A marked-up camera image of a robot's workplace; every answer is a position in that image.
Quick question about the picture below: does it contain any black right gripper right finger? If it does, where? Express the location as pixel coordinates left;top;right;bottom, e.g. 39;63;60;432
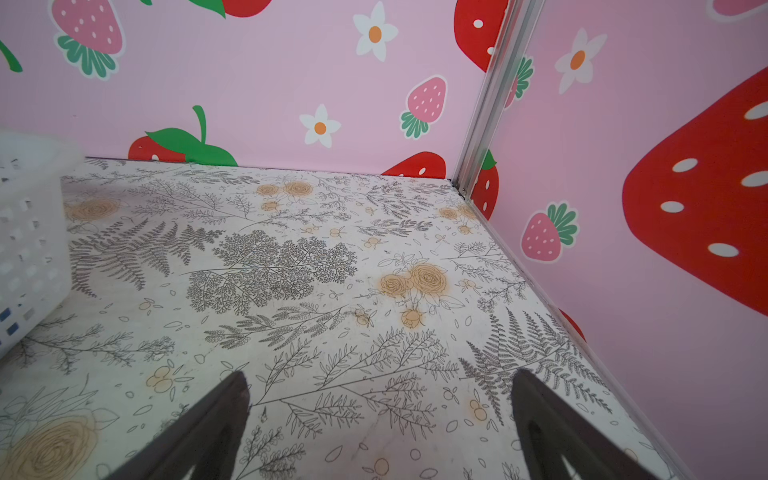
511;369;654;479

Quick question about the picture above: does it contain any white perforated plastic basket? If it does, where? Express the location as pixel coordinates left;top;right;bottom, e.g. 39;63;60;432
0;129;85;355

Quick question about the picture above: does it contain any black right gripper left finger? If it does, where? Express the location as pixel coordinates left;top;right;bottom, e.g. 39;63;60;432
110;372;250;480

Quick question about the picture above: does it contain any aluminium corner post right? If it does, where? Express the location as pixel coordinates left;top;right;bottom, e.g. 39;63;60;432
453;0;544;198

